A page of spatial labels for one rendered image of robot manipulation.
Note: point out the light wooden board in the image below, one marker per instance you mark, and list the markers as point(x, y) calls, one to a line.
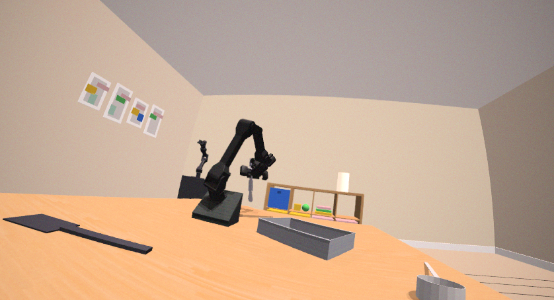
point(247, 211)

